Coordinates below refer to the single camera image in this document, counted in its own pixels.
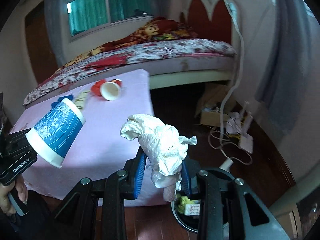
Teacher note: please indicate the white tissue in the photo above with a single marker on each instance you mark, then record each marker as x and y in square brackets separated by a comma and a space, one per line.
[164, 147]

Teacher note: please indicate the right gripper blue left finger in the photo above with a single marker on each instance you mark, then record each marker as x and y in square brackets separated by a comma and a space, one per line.
[75, 217]

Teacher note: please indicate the white wifi router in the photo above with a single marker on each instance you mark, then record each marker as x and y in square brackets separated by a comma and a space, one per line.
[246, 140]

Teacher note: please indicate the black trash bucket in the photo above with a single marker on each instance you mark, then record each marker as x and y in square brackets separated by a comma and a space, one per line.
[185, 217]

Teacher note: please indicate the red patterned blanket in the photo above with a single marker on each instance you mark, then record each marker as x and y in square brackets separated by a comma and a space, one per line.
[157, 29]

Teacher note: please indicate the trash pile in bucket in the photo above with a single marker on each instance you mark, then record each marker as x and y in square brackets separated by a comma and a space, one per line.
[188, 207]

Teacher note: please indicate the bed with floral mattress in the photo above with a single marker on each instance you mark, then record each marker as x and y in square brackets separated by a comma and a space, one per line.
[163, 57]

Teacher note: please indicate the cardboard box on floor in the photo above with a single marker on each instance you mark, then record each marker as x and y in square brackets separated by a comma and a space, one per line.
[209, 106]

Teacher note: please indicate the grey curtain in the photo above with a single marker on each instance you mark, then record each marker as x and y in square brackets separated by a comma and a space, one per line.
[284, 81]

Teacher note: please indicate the yellowish cloth wad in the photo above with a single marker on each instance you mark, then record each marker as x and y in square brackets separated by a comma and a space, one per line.
[80, 100]

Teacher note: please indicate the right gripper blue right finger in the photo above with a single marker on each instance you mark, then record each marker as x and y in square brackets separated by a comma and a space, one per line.
[228, 206]

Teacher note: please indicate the red heart headboard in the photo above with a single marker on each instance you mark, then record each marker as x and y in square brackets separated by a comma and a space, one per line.
[209, 21]

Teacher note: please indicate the red paper cup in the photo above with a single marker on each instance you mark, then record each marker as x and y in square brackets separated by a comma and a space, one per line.
[111, 90]

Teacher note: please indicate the window with green curtain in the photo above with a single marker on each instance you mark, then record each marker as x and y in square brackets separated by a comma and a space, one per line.
[85, 15]

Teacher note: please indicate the blue patterned paper cup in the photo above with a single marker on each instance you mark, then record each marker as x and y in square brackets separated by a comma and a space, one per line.
[52, 136]

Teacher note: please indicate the person's left hand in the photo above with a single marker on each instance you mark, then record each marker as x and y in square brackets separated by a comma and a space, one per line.
[6, 198]

